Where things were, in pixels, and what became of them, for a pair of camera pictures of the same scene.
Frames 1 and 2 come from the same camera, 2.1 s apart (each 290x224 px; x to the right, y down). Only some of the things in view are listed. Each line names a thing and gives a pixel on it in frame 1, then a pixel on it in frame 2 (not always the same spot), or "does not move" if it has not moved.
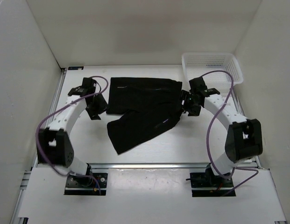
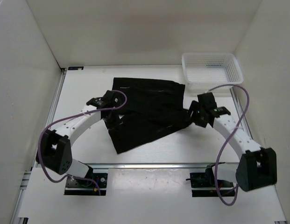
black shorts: (153, 105) does not move
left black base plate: (77, 185) does not move
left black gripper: (102, 107) to (116, 123)
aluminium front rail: (147, 166) does not move
